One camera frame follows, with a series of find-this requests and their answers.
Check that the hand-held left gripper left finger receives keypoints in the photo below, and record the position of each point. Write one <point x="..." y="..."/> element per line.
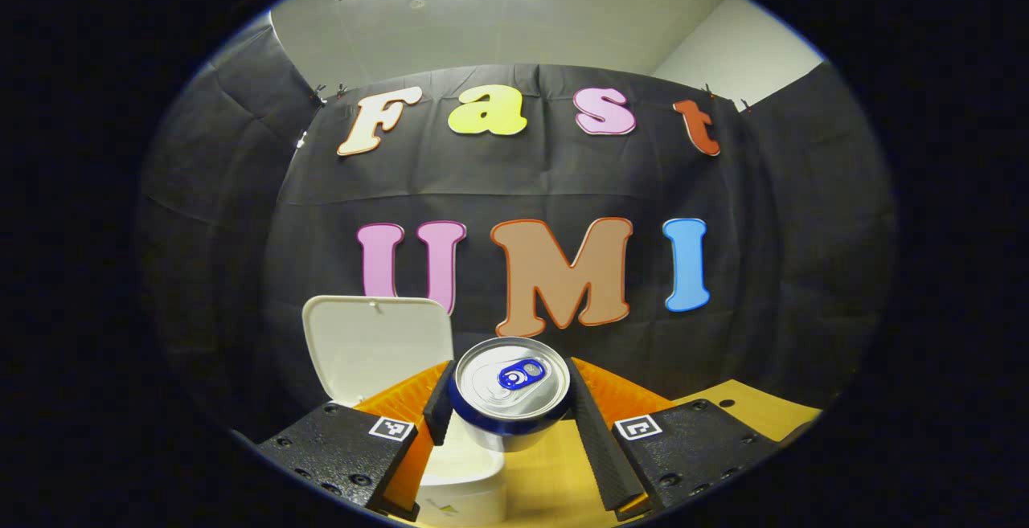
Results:
<point x="438" y="415"/>

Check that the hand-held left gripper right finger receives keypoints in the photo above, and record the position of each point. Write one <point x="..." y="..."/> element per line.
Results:
<point x="595" y="448"/>

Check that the silver blue pop can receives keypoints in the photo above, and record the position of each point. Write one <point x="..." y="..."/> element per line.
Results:
<point x="510" y="415"/>

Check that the white desktop garbage bin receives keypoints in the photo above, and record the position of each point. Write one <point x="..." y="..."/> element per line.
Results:
<point x="370" y="343"/>

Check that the wooden desktop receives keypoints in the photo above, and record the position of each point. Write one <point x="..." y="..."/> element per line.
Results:
<point x="547" y="472"/>

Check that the black backdrop cloth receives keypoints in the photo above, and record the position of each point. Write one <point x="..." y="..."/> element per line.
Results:
<point x="522" y="182"/>

